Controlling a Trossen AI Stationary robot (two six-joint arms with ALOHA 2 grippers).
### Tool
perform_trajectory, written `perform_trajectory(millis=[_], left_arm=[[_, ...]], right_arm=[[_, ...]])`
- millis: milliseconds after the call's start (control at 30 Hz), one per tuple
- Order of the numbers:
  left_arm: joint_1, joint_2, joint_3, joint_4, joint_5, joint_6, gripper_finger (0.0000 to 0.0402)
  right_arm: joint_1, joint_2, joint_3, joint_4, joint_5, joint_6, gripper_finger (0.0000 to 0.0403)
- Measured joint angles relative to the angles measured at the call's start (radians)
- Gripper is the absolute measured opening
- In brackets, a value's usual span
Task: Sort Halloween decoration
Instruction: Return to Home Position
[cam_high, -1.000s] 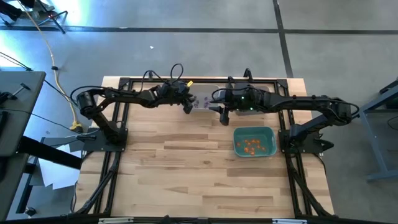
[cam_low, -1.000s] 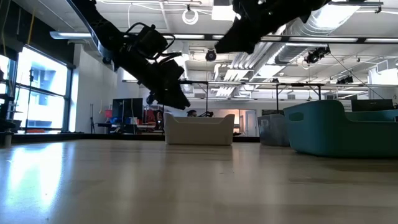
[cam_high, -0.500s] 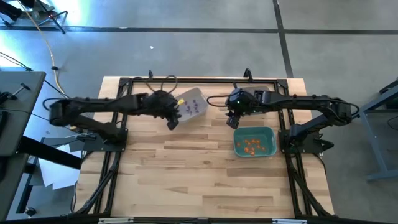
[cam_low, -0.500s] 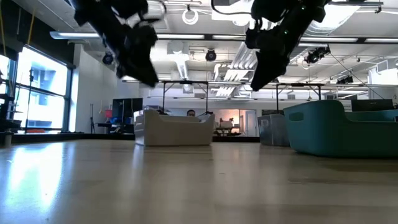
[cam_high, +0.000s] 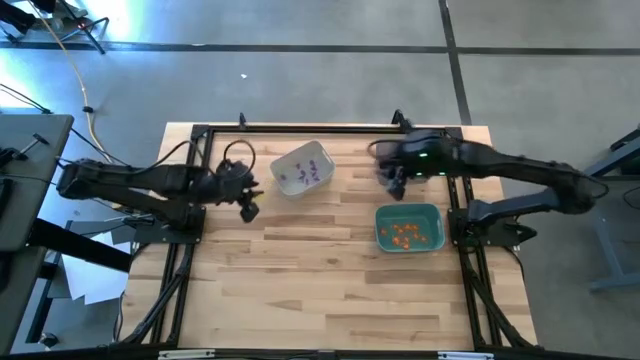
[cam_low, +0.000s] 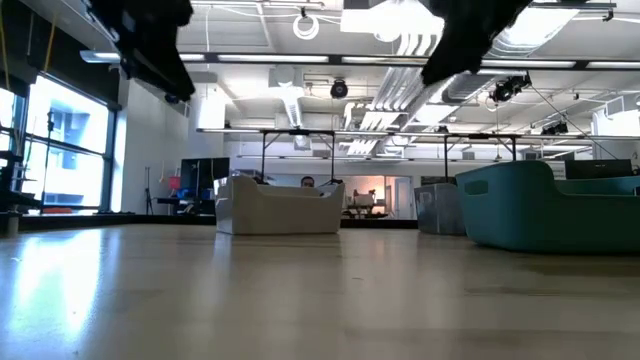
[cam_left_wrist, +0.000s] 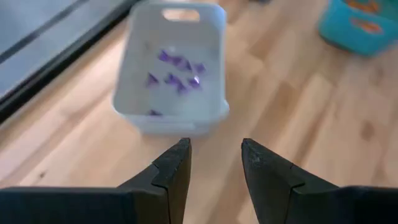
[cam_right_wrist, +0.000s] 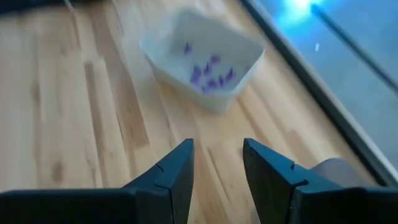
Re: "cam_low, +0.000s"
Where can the dark background desk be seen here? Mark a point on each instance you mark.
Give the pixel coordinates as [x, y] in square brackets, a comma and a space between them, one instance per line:
[190, 206]

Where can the teal plastic bin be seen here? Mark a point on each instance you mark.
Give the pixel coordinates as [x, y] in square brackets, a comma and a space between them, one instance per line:
[525, 215]

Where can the white plastic bin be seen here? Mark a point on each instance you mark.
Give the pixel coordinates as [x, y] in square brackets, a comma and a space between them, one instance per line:
[280, 212]

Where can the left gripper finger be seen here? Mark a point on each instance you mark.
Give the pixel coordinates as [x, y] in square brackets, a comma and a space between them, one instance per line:
[160, 65]

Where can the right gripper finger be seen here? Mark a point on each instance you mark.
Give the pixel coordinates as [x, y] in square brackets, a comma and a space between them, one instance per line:
[442, 60]
[475, 52]

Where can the white ceiling duct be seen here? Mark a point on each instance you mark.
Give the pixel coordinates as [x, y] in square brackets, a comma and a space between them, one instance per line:
[292, 107]

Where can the background robot workstation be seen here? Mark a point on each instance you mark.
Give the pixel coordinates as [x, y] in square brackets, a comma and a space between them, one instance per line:
[365, 202]

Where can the black tripod stand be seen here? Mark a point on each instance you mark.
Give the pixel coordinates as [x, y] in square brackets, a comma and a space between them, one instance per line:
[148, 200]

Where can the black computer monitor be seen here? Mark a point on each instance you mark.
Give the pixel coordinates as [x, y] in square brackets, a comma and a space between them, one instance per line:
[200, 172]
[597, 169]

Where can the black background robot arm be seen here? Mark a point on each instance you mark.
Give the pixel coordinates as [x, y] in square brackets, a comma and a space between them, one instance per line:
[334, 181]

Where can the white short post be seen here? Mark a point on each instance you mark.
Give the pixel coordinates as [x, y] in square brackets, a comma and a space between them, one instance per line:
[13, 226]

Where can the black ceiling spotlight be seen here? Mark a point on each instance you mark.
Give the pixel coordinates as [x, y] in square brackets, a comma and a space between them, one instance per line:
[172, 100]
[507, 89]
[554, 128]
[339, 89]

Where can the red storage bin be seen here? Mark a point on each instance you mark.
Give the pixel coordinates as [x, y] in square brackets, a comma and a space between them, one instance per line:
[175, 183]

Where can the person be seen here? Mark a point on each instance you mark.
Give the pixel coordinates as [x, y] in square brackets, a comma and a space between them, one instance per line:
[307, 182]

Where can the grey translucent plastic bin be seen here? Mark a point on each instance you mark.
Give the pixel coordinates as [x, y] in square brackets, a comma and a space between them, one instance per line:
[440, 210]

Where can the black background table frame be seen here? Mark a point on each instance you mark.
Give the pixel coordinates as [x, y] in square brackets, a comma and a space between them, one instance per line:
[263, 150]
[446, 160]

